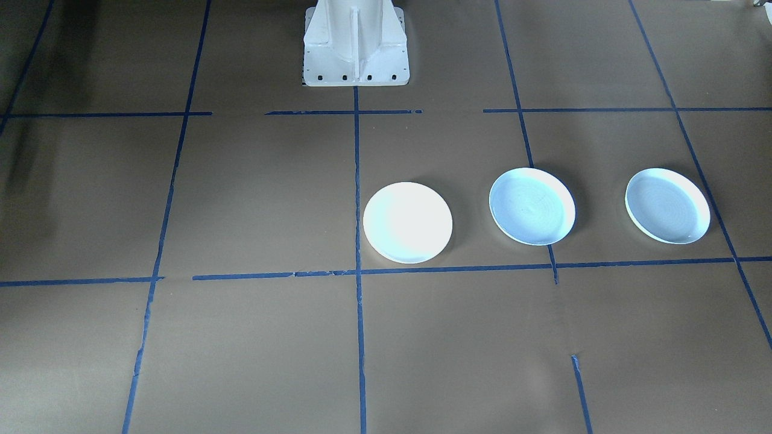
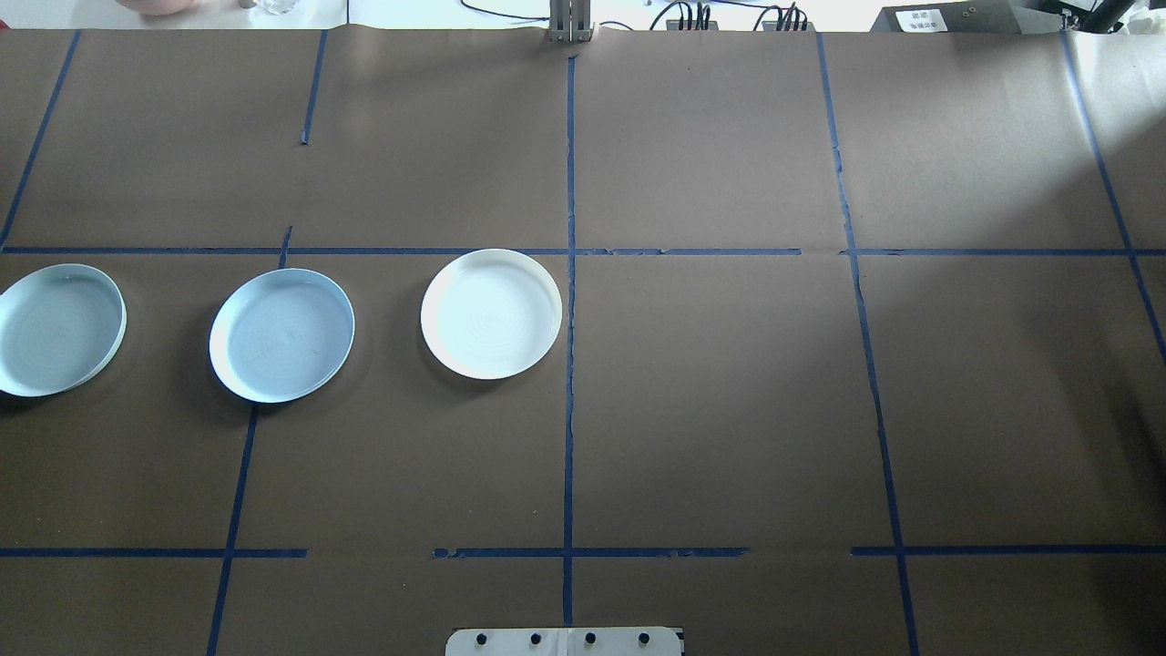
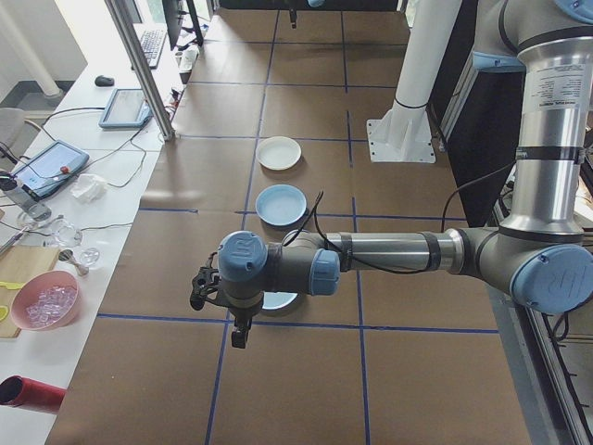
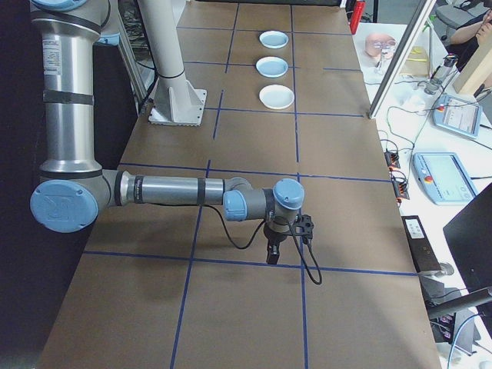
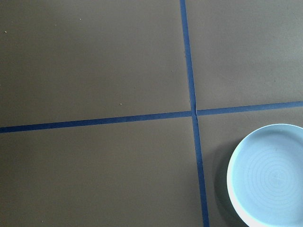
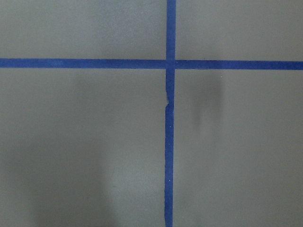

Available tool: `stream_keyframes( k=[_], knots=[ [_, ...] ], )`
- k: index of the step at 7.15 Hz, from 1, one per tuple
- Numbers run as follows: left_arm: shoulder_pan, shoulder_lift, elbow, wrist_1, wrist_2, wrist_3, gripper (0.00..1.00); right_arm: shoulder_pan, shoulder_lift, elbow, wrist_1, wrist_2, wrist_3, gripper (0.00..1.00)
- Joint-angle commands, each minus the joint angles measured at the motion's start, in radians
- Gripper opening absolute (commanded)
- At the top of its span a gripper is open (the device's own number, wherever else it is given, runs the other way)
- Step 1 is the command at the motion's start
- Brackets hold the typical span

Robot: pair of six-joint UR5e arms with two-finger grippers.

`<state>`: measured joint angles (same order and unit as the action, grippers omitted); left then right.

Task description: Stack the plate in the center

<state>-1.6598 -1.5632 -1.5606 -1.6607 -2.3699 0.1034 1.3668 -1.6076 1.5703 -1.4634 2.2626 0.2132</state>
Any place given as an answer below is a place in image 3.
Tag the small clear glass lid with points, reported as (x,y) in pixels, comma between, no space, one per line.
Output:
(90,258)

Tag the black computer mouse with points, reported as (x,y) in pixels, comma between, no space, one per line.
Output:
(104,80)

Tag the light blue teach pendant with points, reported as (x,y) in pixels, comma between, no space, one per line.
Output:
(51,167)
(125,106)

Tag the wooden cutting board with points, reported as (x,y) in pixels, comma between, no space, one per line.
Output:
(28,264)

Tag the clear glass bowl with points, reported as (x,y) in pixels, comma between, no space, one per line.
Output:
(66,234)

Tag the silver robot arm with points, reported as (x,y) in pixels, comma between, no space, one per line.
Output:
(316,3)
(384,250)

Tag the clear bottle with black cap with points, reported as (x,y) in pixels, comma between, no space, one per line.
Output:
(25,201)

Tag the white side desk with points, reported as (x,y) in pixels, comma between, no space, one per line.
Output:
(46,357)

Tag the red cylinder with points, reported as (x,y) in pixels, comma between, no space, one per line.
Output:
(37,394)

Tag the light blue round plate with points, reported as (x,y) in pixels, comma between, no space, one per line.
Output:
(280,304)
(281,205)

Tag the metal V-shaped frame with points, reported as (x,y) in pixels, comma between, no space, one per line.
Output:
(533,352)

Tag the white pipe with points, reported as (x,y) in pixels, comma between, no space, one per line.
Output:
(44,79)

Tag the aluminium profile post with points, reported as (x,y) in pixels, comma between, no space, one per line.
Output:
(148,83)

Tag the black computer monitor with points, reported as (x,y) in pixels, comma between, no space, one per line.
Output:
(173,23)

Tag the yellow plastic utensil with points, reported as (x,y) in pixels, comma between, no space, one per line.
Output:
(10,285)

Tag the metal spoon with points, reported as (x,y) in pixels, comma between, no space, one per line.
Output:
(28,234)

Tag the white pillar base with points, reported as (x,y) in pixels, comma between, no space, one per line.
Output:
(417,69)

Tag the black computer keyboard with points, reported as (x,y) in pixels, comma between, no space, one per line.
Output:
(153,46)

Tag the pink bowl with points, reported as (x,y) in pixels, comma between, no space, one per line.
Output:
(46,301)

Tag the white round plate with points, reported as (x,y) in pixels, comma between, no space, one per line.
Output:
(279,153)

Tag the crumpled white tissue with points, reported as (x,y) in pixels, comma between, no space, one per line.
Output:
(89,189)

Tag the small metal jigger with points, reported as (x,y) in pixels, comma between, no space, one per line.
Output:
(74,262)

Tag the grey chair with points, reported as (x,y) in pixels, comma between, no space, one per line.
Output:
(11,125)

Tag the black frame cover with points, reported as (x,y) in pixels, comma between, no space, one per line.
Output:
(482,162)

